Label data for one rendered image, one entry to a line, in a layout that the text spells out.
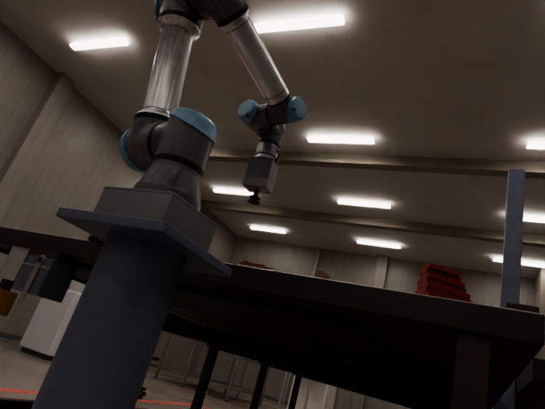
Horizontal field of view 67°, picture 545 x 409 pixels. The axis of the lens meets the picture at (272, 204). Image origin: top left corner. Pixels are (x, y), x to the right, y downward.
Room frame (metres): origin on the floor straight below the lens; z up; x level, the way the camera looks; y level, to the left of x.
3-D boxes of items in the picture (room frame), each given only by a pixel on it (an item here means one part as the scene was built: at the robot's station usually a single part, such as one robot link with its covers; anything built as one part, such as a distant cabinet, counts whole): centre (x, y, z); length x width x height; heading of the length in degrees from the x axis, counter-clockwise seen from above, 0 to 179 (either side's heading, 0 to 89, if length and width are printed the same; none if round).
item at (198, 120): (0.87, 0.24, 1.12); 0.13 x 0.12 x 0.14; 48
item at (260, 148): (1.25, 0.06, 1.35); 0.08 x 0.08 x 0.05
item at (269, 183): (1.27, 0.06, 1.27); 0.10 x 0.09 x 0.16; 156
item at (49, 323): (7.16, 2.63, 0.75); 0.82 x 0.68 x 1.51; 152
